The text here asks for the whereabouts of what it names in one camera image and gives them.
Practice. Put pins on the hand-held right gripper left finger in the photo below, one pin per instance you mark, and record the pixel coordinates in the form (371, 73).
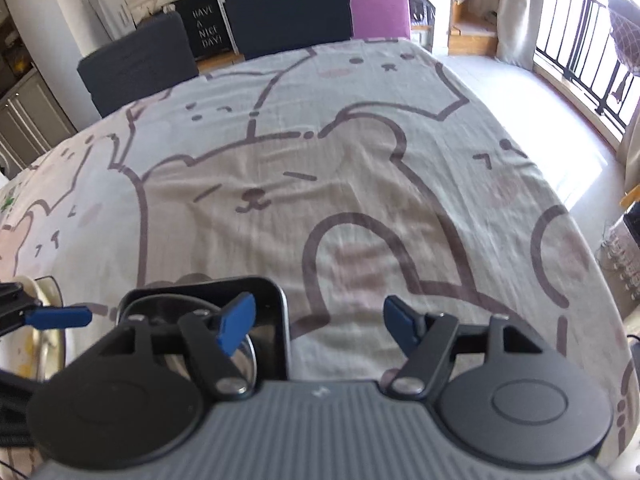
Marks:
(235, 325)

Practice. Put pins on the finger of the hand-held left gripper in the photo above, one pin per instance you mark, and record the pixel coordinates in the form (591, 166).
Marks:
(60, 317)

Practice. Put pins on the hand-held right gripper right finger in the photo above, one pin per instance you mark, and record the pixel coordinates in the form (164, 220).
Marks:
(400, 322)

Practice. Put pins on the oval stainless steel bowl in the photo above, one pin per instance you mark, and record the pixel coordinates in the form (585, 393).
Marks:
(246, 360)

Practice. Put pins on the square stainless steel tray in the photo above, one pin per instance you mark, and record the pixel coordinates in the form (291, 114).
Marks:
(270, 310)

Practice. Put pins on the floral yellow-rimmed bowl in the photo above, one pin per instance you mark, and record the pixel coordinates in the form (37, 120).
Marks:
(27, 345)

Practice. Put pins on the cartoon-print tablecloth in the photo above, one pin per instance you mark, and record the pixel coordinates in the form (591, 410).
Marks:
(350, 170)

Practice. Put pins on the grey kitchen cabinet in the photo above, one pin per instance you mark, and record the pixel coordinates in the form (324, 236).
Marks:
(30, 115)

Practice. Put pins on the grey woven basket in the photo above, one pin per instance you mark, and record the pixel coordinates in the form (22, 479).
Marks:
(620, 260)

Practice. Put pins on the dark fabric chair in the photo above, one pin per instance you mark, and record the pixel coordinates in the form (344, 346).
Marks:
(290, 15)
(140, 65)

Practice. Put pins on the wooden step shelf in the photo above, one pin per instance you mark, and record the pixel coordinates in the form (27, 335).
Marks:
(470, 35)

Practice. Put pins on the black lettered sign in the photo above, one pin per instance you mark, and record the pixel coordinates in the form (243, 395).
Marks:
(207, 25)

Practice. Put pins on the purple fabric chair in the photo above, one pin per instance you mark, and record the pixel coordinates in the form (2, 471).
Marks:
(380, 5)

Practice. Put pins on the beige curtain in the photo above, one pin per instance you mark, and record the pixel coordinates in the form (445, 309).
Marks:
(520, 10)

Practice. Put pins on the black balcony railing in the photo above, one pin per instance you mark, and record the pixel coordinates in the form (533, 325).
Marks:
(575, 35)

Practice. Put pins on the hanging net bag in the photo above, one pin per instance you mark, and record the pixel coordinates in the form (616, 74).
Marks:
(625, 35)

